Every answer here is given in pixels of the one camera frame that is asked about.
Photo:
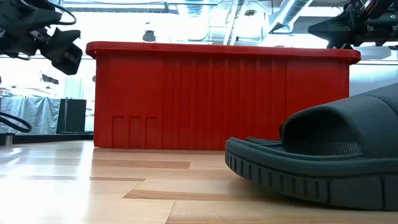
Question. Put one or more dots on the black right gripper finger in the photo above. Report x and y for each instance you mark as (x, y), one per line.
(342, 43)
(339, 23)

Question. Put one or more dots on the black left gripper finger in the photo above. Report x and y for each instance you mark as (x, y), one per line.
(65, 53)

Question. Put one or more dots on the red ribbed plastic bin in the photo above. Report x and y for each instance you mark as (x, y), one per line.
(233, 93)

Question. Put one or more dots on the black cabinet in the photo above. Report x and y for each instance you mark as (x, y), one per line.
(71, 116)

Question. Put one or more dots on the grey plastic tarp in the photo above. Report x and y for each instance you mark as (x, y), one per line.
(34, 115)

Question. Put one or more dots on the hanging ceiling lamp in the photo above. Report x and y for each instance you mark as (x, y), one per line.
(149, 36)

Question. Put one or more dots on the small dark wall sign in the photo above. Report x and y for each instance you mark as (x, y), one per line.
(50, 79)

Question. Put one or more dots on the silver ceiling air duct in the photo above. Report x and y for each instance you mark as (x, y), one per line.
(293, 12)

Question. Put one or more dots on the black metal station frame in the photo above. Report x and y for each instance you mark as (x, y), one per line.
(53, 138)

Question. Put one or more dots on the short silver post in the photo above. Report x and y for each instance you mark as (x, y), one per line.
(9, 140)

